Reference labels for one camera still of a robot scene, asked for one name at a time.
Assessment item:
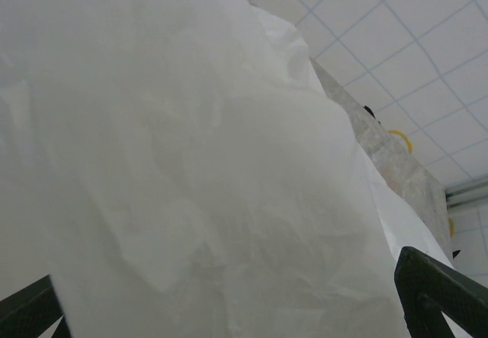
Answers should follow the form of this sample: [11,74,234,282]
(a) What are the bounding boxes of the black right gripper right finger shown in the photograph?
[393,245,488,338]

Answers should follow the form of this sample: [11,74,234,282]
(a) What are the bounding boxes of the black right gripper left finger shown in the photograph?
[0,274,73,338]

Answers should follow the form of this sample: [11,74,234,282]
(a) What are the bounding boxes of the white translucent plastic bag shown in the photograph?
[0,0,458,338]

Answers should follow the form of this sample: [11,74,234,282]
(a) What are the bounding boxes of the aluminium frame corner post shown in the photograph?
[443,184,488,210]

